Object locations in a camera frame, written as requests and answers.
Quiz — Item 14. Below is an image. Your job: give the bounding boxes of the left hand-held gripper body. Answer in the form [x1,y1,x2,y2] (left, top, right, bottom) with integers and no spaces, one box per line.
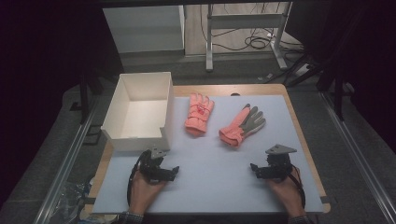
[136,146,172,184]

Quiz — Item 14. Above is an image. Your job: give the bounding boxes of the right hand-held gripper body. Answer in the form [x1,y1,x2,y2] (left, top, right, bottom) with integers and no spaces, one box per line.
[257,144,298,181]

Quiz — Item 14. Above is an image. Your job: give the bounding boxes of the pink glove with grey palm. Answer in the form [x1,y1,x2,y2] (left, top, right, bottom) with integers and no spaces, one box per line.
[218,103,267,148]

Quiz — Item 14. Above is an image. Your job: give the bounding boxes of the white box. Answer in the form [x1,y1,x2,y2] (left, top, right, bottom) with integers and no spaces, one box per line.
[100,71,175,152]

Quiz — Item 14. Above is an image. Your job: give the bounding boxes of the pink glove with red print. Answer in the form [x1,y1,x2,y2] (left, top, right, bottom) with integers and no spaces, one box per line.
[184,92,216,137]

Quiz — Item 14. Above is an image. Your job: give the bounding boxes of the person's left hand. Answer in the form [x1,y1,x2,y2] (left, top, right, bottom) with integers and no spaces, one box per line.
[128,170,167,217]

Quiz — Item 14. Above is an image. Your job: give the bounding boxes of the person's right hand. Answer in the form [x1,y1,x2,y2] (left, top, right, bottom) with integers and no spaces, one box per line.
[264,166,307,218]

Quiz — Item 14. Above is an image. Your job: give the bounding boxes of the light blue table mat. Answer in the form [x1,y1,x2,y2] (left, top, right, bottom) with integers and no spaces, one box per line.
[92,94,325,216]

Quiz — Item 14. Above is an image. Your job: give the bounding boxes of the clear plastic bag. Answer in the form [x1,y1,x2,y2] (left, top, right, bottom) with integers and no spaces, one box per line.
[49,179,95,224]

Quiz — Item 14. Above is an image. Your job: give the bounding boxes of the black stand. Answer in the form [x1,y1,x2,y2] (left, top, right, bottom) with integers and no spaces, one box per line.
[285,52,356,121]
[69,70,106,125]

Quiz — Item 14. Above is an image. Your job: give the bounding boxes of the white power strip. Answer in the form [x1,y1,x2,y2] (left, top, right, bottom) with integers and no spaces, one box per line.
[293,63,312,77]

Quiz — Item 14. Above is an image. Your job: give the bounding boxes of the white cabinet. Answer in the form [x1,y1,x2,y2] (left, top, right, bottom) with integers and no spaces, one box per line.
[102,4,187,54]

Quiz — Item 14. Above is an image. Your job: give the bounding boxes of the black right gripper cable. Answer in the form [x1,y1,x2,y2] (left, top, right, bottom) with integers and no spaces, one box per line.
[289,166,307,210]

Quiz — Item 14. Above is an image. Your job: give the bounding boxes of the aluminium rail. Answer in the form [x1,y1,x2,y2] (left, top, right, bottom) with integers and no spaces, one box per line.
[319,91,396,224]
[33,94,106,224]

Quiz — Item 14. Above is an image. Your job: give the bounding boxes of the black floor cables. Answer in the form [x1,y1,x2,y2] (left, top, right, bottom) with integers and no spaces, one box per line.
[199,3,305,54]

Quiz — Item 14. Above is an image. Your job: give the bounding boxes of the white metal desk frame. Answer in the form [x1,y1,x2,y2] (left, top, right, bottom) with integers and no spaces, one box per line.
[205,2,294,73]

